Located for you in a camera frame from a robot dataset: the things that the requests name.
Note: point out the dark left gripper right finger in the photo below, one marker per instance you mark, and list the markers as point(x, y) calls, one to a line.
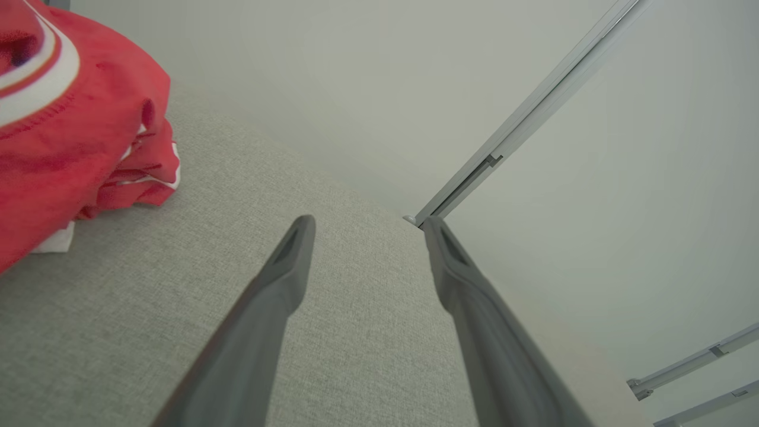
point(498, 356)

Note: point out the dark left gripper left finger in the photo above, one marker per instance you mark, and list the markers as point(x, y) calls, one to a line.
point(255, 332)

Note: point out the red and white jersey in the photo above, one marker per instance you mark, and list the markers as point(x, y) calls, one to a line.
point(89, 130)

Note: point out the grey aluminium frame rail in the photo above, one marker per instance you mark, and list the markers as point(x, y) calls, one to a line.
point(723, 402)
point(694, 359)

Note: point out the grey partition post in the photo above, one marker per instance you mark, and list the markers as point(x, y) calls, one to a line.
point(533, 107)

